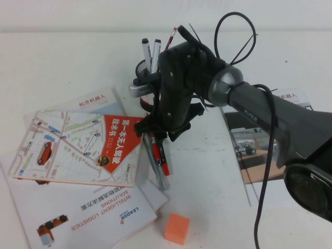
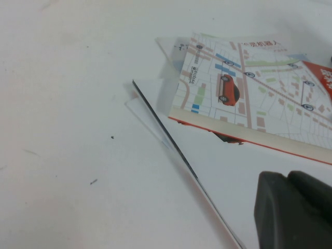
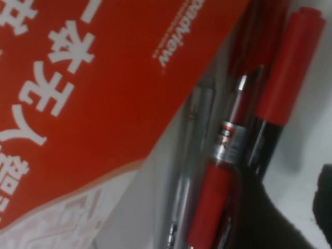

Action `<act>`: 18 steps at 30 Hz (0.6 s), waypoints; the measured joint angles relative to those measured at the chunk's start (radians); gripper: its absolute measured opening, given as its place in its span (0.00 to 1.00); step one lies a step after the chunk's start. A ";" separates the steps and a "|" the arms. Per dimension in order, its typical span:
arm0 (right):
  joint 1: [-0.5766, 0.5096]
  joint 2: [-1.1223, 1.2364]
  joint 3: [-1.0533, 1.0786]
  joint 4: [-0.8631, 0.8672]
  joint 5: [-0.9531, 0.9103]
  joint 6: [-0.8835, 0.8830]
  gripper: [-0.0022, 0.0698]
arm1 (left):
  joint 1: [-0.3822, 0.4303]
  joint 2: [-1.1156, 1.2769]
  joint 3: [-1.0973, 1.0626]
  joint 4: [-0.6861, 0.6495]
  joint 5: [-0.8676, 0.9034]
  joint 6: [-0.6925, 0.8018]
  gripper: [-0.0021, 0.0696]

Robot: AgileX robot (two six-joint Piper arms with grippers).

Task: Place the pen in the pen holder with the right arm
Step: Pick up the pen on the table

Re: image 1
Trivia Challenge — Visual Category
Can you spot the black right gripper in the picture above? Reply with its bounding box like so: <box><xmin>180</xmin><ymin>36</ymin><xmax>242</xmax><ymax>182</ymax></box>
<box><xmin>133</xmin><ymin>43</ymin><xmax>226</xmax><ymax>143</ymax></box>

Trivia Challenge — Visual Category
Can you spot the black pen red cap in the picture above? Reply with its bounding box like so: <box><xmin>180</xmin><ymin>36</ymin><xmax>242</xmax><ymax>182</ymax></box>
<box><xmin>158</xmin><ymin>139</ymin><xmax>171</xmax><ymax>176</ymax></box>

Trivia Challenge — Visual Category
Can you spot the silver pen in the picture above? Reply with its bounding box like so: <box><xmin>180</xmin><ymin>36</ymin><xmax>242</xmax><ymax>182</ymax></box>
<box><xmin>143</xmin><ymin>132</ymin><xmax>171</xmax><ymax>192</ymax></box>

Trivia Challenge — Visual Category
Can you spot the black mesh pen holder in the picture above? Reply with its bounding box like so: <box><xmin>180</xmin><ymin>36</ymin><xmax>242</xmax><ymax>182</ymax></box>
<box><xmin>134</xmin><ymin>59</ymin><xmax>161</xmax><ymax>114</ymax></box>

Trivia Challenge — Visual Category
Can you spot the white marker black cap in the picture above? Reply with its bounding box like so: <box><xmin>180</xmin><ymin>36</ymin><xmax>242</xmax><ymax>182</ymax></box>
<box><xmin>141</xmin><ymin>38</ymin><xmax>154</xmax><ymax>75</ymax></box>
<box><xmin>150</xmin><ymin>38</ymin><xmax>162</xmax><ymax>75</ymax></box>

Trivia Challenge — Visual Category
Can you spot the white AgileX brochure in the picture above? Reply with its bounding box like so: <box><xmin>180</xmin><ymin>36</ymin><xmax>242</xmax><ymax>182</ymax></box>
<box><xmin>23</xmin><ymin>87</ymin><xmax>170</xmax><ymax>211</ymax></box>

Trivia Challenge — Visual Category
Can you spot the AgileX brochure classroom photo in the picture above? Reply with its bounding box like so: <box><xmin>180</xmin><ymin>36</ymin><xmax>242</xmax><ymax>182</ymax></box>
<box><xmin>219</xmin><ymin>88</ymin><xmax>316</xmax><ymax>208</ymax></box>

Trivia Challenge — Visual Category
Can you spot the map cover paperback book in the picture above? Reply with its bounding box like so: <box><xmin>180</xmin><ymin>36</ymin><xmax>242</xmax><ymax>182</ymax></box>
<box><xmin>8</xmin><ymin>110</ymin><xmax>145</xmax><ymax>188</ymax></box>

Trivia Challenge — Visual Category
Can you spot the red striped pencil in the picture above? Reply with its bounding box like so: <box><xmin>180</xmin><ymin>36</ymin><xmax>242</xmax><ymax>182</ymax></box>
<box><xmin>165</xmin><ymin>26</ymin><xmax>178</xmax><ymax>50</ymax></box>

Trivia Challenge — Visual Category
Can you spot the orange cube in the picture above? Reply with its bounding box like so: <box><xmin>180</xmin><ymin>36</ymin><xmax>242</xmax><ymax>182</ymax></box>
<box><xmin>163</xmin><ymin>213</ymin><xmax>190</xmax><ymax>246</ymax></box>

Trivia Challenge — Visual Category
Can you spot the black zip tie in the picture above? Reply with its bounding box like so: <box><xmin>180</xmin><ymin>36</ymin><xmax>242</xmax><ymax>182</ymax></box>
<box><xmin>188</xmin><ymin>23</ymin><xmax>202</xmax><ymax>44</ymax></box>
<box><xmin>231</xmin><ymin>33</ymin><xmax>259</xmax><ymax>65</ymax></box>

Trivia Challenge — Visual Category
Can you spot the white Leador logistics brochure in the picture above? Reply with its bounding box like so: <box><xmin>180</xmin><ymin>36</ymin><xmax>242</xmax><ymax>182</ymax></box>
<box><xmin>0</xmin><ymin>149</ymin><xmax>158</xmax><ymax>249</ymax></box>

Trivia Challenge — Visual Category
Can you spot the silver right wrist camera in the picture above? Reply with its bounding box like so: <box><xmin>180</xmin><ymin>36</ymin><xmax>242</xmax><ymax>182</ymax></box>
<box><xmin>129</xmin><ymin>82</ymin><xmax>154</xmax><ymax>99</ymax></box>

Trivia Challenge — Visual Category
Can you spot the black camera cable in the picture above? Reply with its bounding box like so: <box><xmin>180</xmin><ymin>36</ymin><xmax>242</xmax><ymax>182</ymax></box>
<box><xmin>216</xmin><ymin>11</ymin><xmax>276</xmax><ymax>249</ymax></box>

